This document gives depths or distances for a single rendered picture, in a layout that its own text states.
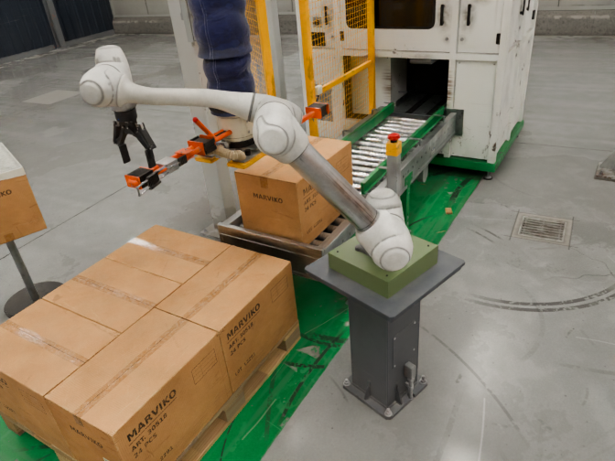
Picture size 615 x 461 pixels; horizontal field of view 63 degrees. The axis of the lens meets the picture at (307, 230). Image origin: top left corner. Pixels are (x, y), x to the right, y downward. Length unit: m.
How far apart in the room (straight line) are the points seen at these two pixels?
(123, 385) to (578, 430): 1.98
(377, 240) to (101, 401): 1.22
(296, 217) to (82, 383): 1.24
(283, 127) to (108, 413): 1.24
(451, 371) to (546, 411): 0.46
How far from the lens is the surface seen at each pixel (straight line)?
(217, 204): 3.99
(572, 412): 2.77
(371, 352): 2.42
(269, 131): 1.58
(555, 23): 10.83
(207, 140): 2.23
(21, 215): 3.34
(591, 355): 3.08
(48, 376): 2.40
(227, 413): 2.59
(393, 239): 1.81
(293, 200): 2.58
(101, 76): 1.71
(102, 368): 2.32
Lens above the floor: 2.02
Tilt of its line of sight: 31 degrees down
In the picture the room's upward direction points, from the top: 6 degrees counter-clockwise
